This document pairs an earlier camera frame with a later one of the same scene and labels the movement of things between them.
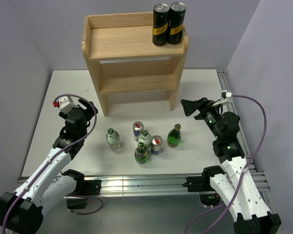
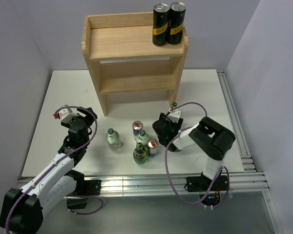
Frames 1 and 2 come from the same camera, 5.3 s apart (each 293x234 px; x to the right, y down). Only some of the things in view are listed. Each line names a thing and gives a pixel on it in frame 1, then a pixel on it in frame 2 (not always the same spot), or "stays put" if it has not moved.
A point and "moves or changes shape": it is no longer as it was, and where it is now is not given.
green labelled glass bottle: [141, 154] stays put
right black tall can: [176, 22] stays put
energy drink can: [156, 142] moves or changes shape
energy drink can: [137, 126] stays put
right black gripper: [204, 105] -> [177, 126]
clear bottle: [113, 139] stays put
